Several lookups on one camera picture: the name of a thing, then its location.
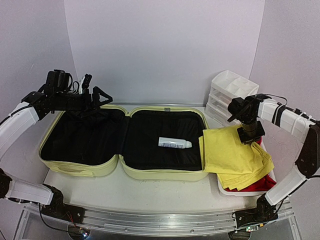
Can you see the white plastic drawer organizer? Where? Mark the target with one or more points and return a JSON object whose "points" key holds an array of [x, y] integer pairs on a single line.
{"points": [[226, 86]]}

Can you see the white perforated plastic basket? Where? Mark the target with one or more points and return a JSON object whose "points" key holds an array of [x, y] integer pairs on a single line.
{"points": [[238, 193]]}

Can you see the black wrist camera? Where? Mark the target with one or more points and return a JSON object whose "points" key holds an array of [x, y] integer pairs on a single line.
{"points": [[58, 81], [236, 108]]}

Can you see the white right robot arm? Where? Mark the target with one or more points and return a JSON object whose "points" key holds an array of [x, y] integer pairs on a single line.
{"points": [[304, 148]]}

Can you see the pale green hard-shell suitcase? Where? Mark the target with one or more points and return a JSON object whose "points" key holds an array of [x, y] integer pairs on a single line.
{"points": [[91, 145]]}

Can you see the red garment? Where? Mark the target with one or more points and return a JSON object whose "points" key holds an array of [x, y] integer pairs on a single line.
{"points": [[258, 181]]}

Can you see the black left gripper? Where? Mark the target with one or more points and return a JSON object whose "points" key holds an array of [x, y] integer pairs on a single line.
{"points": [[87, 105]]}

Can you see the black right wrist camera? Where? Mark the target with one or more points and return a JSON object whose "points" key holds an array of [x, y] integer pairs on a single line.
{"points": [[236, 108]]}

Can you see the white small bottle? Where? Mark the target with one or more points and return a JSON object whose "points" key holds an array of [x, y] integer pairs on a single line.
{"points": [[174, 143]]}

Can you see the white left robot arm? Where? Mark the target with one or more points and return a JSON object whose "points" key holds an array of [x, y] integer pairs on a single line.
{"points": [[18, 143]]}

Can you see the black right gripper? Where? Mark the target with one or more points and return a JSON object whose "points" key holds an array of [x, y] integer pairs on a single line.
{"points": [[250, 136]]}

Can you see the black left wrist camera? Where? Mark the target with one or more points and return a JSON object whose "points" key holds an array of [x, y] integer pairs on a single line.
{"points": [[58, 81]]}

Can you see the yellow garment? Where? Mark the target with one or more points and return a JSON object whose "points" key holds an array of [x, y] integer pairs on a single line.
{"points": [[222, 152]]}

